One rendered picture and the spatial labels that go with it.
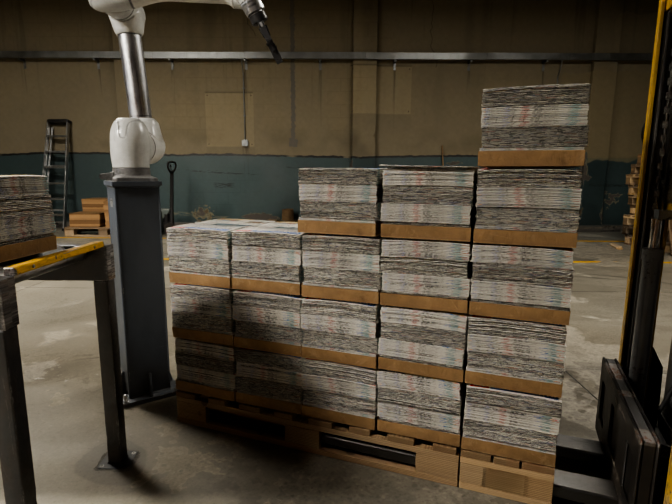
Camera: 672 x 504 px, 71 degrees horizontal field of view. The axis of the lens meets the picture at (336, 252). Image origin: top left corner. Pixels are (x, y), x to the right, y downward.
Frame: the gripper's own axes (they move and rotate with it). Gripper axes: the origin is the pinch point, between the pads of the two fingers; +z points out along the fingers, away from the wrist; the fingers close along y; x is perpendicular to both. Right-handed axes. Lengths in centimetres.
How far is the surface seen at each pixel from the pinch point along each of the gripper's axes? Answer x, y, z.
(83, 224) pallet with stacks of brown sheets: -387, -512, 20
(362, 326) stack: -14, 81, 97
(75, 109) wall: -353, -644, -156
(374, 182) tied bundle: 11, 76, 55
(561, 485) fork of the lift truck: 22, 110, 163
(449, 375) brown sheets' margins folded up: 5, 94, 120
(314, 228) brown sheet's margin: -14, 69, 62
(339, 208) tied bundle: -3, 72, 59
